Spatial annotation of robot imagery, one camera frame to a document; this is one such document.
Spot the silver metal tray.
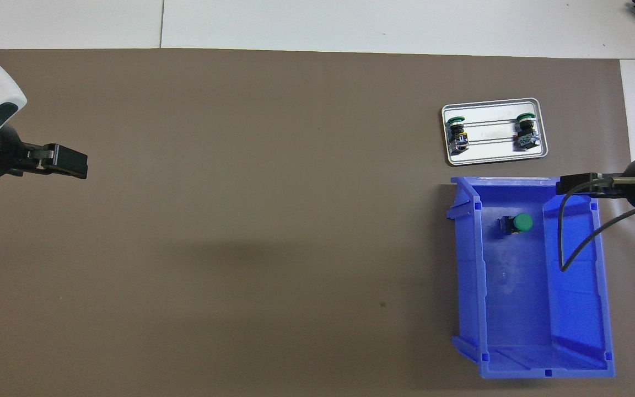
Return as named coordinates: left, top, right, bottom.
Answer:
left=441, top=98, right=548, bottom=166

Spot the blue plastic storage bin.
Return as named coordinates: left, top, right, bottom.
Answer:
left=446, top=176, right=616, bottom=379

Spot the black cable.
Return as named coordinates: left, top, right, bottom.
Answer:
left=558, top=173, right=635, bottom=272

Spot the green push button switch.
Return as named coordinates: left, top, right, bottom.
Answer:
left=445, top=115, right=470, bottom=153
left=499, top=213, right=534, bottom=239
left=514, top=112, right=539, bottom=151

